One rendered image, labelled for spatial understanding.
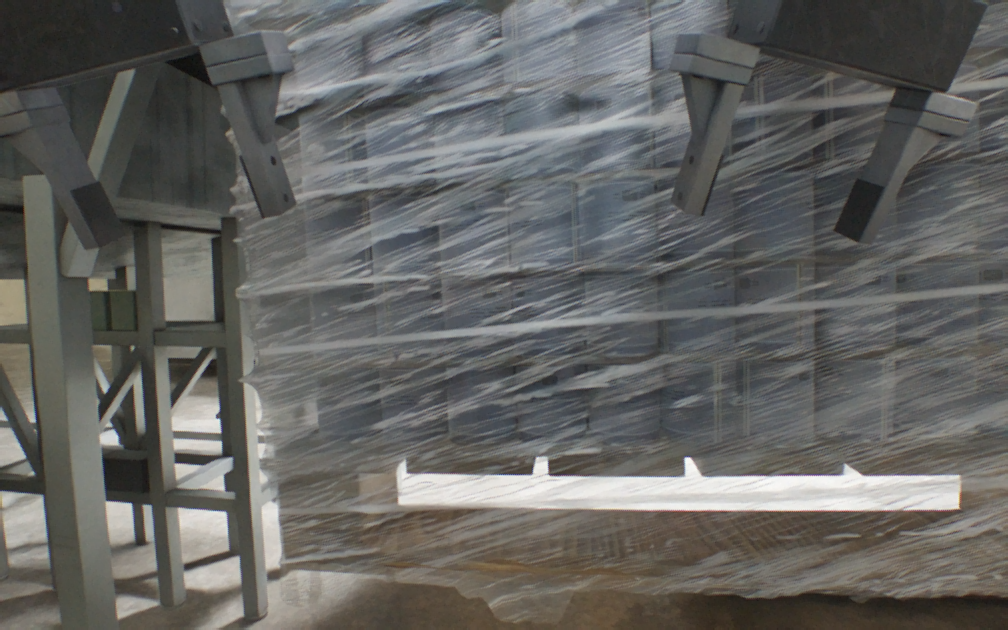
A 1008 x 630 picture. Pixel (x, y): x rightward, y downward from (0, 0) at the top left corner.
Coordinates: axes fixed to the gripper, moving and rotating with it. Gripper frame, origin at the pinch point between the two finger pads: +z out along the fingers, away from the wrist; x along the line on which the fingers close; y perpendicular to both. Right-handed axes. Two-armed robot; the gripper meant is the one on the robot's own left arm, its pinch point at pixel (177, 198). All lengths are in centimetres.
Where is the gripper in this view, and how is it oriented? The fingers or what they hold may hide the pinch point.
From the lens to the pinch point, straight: 40.5
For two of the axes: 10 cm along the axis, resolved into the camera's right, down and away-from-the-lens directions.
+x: -9.9, 1.3, 1.1
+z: 1.7, 8.8, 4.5
